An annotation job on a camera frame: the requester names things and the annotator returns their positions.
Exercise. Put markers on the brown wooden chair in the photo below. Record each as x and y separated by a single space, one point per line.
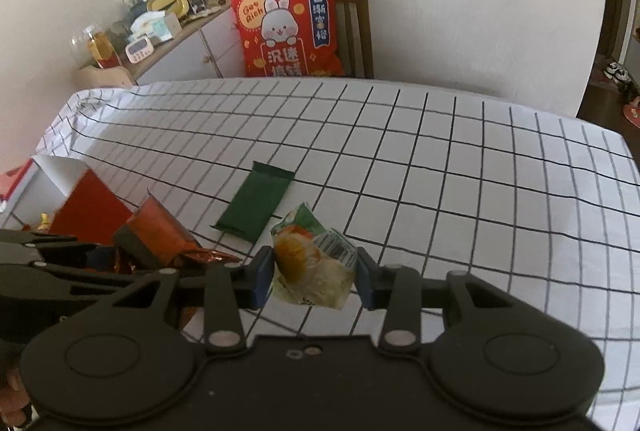
357 26

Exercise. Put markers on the yellow candy packet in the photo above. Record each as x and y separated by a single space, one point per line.
45 221

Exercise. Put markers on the white checked tablecloth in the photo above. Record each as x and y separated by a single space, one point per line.
450 186

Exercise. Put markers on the red and white cardboard box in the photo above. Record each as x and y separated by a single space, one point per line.
90 206

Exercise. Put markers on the white kitchen timer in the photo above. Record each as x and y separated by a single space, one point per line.
138 50

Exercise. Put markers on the row of shoes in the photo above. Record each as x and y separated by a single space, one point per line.
617 71

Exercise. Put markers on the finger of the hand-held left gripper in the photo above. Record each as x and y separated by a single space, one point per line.
40 242
90 278

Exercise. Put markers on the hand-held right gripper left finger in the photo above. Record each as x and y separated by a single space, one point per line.
262 278

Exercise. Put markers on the brown wooden door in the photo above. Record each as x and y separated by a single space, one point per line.
612 11

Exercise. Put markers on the white tissue pack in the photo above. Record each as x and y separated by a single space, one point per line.
155 27

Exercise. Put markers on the red rabbit print pillow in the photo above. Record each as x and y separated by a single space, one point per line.
285 31

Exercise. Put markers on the green orange bun packet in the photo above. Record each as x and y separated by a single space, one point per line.
305 261

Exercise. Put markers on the white sideboard cabinet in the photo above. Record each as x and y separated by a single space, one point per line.
200 46

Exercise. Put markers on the brown red snack bag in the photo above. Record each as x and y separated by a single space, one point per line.
160 231

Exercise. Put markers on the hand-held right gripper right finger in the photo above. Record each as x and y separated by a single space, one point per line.
366 278

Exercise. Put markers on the bottle of yellow drink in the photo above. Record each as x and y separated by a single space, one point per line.
100 48

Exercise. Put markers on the person's left hand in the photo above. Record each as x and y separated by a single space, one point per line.
10 391

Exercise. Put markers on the yellow box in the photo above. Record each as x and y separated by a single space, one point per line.
167 2

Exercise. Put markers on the dark green snack packet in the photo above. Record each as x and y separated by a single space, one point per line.
255 201

